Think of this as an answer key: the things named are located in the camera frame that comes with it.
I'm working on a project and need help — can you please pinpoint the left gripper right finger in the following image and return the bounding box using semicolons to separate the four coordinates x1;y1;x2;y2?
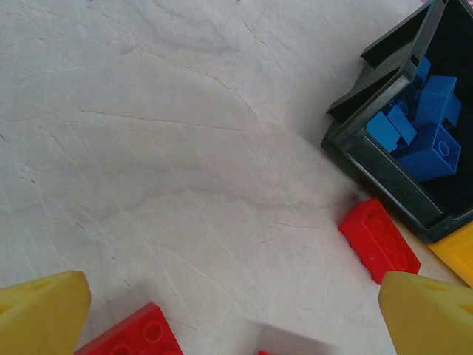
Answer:
379;271;473;355

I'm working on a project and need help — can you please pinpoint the short blue lego brick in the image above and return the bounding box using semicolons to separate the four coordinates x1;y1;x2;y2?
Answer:
365;110;402;153
417;75;463;129
413;55;432;89
387;104;418;143

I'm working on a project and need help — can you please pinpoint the long blue lego brick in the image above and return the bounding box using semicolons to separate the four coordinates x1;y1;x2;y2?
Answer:
390;124;463;183

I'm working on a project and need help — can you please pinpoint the black plastic bin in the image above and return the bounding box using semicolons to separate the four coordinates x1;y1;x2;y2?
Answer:
320;0;473;244

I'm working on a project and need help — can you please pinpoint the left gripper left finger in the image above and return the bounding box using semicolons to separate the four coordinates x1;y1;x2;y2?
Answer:
0;270;92;355

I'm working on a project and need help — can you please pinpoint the orange plastic bin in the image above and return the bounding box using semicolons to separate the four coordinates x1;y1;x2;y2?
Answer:
428;221;473;288

